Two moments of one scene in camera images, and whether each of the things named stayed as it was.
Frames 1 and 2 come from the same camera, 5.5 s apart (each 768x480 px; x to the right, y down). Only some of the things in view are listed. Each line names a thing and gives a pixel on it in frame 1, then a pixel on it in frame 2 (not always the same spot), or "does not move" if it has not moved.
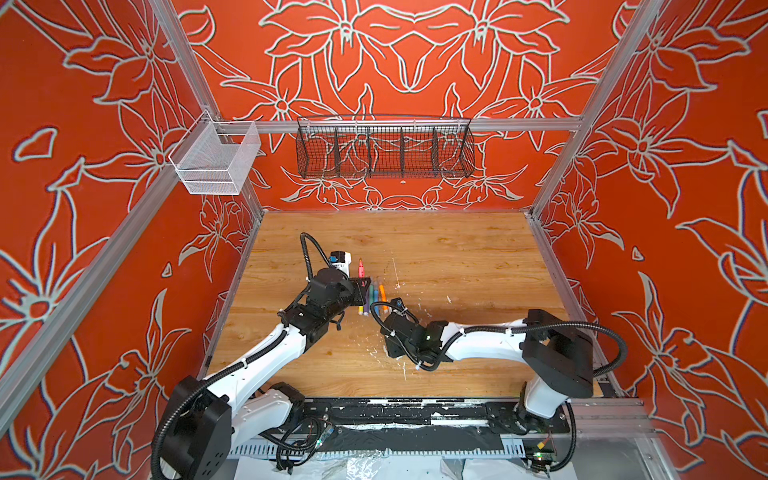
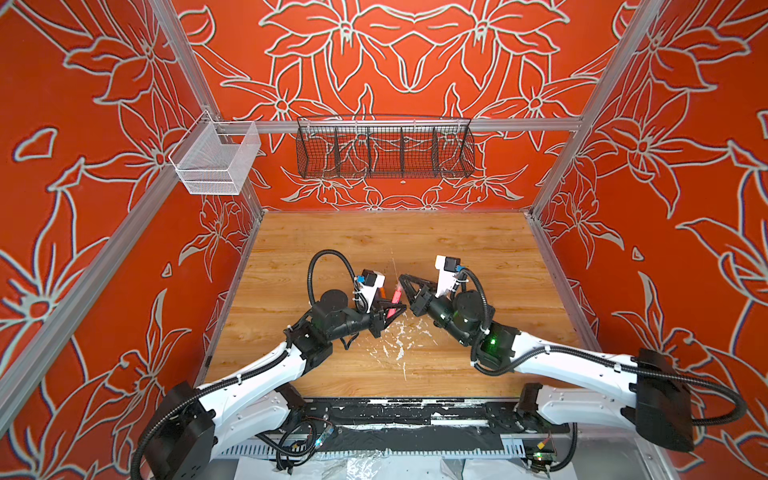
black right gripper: x=389 y=350 to x=425 y=299
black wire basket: x=385 y=146 does not move
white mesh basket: x=215 y=157 does not move
